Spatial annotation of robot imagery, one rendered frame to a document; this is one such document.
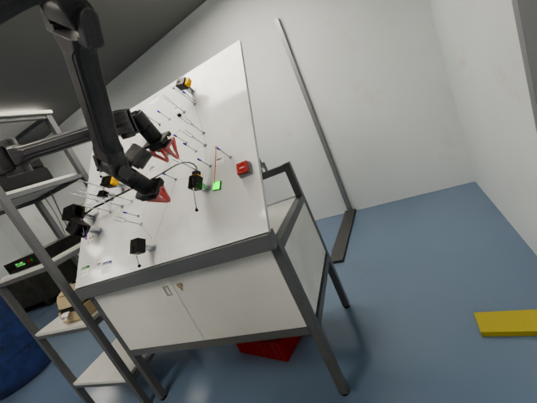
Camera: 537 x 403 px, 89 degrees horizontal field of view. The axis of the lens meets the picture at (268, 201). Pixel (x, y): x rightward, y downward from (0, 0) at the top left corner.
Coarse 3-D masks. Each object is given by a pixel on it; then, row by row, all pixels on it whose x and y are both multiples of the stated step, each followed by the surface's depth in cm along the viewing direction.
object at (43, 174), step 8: (40, 160) 162; (40, 168) 160; (0, 176) 141; (16, 176) 147; (24, 176) 151; (32, 176) 154; (40, 176) 158; (48, 176) 162; (0, 184) 140; (8, 184) 143; (16, 184) 146; (24, 184) 149; (32, 184) 154
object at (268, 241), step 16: (256, 240) 101; (272, 240) 100; (192, 256) 112; (208, 256) 110; (224, 256) 108; (240, 256) 105; (144, 272) 124; (160, 272) 121; (176, 272) 118; (80, 288) 143; (96, 288) 138; (112, 288) 134
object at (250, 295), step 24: (240, 264) 112; (264, 264) 109; (192, 288) 125; (216, 288) 120; (240, 288) 117; (264, 288) 113; (288, 288) 110; (192, 312) 130; (216, 312) 126; (240, 312) 122; (264, 312) 118; (288, 312) 114; (216, 336) 132
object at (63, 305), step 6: (72, 282) 170; (72, 288) 162; (60, 294) 164; (60, 300) 161; (66, 300) 159; (84, 300) 159; (60, 306) 162; (66, 306) 160; (90, 306) 160; (60, 312) 162; (72, 312) 158; (90, 312) 159; (60, 318) 162; (72, 318) 159; (78, 318) 158
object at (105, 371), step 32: (0, 128) 155; (32, 128) 171; (0, 192) 133; (32, 192) 145; (64, 256) 150; (0, 288) 163; (64, 288) 144; (96, 320) 155; (96, 384) 172; (128, 384) 161
